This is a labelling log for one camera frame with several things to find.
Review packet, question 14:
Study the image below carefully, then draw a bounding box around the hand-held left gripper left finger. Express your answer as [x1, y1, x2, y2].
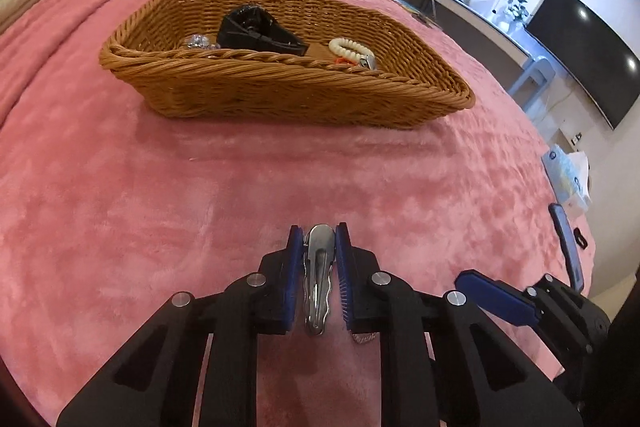
[56, 223, 307, 427]

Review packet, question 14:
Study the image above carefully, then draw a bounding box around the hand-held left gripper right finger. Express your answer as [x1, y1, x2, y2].
[334, 222, 584, 427]

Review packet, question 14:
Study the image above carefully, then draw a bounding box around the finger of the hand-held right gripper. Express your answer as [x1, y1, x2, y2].
[548, 203, 586, 293]
[455, 271, 542, 327]

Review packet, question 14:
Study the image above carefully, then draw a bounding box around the silver metal hair clip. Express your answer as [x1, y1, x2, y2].
[301, 224, 335, 337]

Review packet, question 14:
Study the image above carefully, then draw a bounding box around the brown wicker basket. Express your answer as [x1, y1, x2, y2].
[98, 0, 475, 130]

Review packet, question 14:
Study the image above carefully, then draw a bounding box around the cream spiral hair tie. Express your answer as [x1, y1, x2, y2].
[329, 38, 374, 62]

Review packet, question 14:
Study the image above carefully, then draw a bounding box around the black wrist watch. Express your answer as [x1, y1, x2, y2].
[216, 5, 309, 56]

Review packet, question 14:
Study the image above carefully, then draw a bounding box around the crystal bead bracelet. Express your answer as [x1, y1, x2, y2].
[181, 34, 221, 50]

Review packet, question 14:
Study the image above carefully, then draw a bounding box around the blue tissue pack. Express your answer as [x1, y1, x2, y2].
[542, 146, 592, 210]

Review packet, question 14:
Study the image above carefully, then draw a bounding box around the pale blue chair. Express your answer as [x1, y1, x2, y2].
[507, 57, 557, 100]

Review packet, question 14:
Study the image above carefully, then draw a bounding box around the black television screen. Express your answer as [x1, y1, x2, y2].
[527, 0, 640, 130]

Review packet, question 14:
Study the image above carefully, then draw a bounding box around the plant in white vase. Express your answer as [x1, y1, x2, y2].
[504, 0, 532, 28]

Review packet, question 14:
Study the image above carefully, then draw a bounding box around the white desk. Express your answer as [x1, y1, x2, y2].
[397, 0, 545, 74]

